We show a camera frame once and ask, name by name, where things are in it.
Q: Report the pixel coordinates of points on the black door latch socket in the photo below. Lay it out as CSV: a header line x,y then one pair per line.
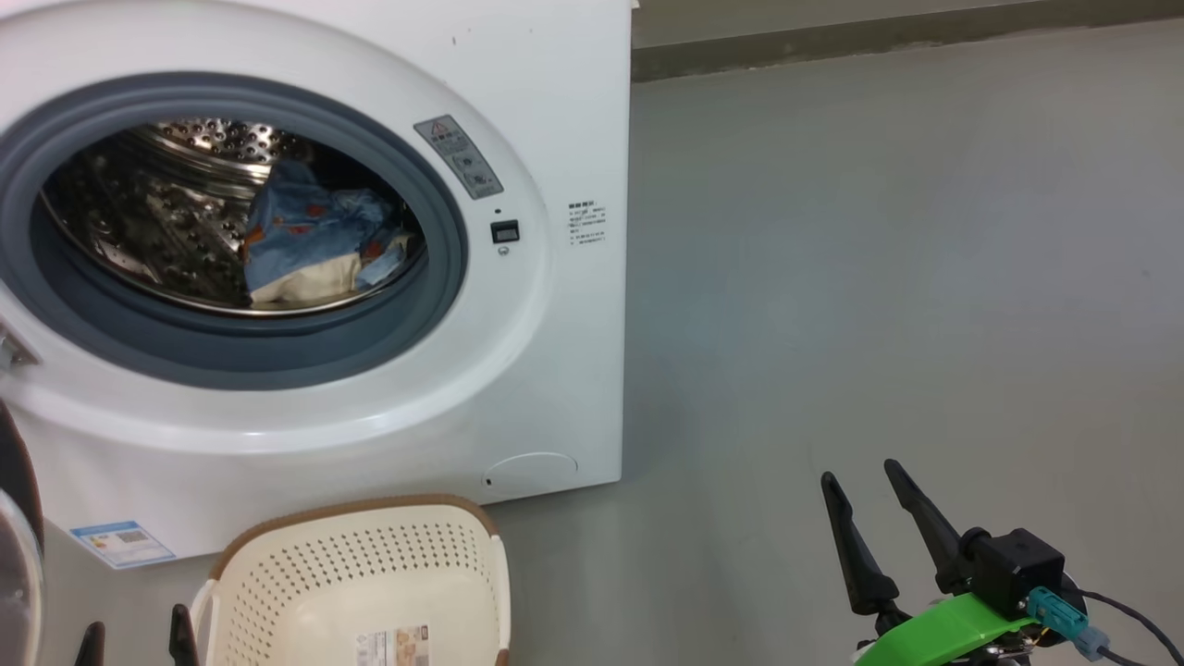
x,y
505,231

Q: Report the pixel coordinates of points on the white front-load washing machine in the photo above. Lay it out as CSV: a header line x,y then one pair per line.
x,y
555,370

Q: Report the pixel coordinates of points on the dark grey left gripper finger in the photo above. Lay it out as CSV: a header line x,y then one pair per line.
x,y
183,638
91,647

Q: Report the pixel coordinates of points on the blue bear print garment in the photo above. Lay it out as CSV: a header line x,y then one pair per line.
x,y
305,217

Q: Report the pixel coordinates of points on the white perforated basket brown rim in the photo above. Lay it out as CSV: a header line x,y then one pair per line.
x,y
370,573

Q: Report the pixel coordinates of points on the small printed text label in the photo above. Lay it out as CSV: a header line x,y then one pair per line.
x,y
586,223

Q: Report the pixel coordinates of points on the stainless steel washing machine drum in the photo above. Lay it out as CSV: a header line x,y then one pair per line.
x,y
139,213

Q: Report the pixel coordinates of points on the round drain filter cover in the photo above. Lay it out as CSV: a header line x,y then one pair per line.
x,y
532,472

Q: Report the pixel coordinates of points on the grey warning sticker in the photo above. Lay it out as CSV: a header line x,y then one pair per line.
x,y
460,157

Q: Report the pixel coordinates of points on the dark wall skirting board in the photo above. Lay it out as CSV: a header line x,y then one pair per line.
x,y
879,42

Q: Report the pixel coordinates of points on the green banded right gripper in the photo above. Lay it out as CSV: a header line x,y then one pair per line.
x,y
943,634

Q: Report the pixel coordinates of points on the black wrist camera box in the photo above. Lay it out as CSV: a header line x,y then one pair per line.
x,y
1013,564

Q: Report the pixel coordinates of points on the glass washing machine door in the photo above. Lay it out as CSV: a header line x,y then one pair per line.
x,y
14,555

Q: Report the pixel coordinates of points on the basket product label sticker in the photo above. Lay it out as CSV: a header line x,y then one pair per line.
x,y
393,646

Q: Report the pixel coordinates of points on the blue energy label sticker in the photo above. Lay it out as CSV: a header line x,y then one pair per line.
x,y
122,544

